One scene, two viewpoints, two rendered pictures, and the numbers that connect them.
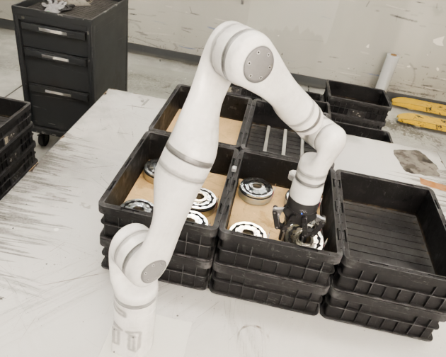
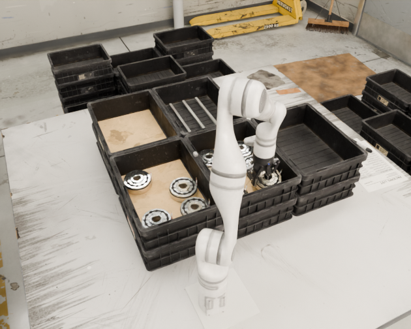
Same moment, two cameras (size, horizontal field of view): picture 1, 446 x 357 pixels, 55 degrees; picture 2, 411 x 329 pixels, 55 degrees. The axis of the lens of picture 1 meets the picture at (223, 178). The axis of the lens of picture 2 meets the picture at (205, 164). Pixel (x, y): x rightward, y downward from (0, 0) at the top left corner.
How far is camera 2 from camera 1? 0.56 m
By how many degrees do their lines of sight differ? 23
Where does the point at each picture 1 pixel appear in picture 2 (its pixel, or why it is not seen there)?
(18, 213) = (47, 275)
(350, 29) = not seen: outside the picture
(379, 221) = (288, 138)
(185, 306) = not seen: hidden behind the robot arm
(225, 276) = not seen: hidden behind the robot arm
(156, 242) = (233, 234)
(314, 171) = (272, 135)
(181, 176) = (237, 187)
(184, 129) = (228, 159)
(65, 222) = (89, 258)
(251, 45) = (259, 93)
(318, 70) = (122, 20)
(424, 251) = (323, 145)
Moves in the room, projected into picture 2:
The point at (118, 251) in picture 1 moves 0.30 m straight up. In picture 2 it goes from (208, 252) to (209, 170)
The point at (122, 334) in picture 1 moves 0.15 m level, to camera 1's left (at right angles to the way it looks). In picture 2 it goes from (214, 301) to (169, 323)
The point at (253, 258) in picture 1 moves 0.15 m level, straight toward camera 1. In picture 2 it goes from (250, 207) to (270, 239)
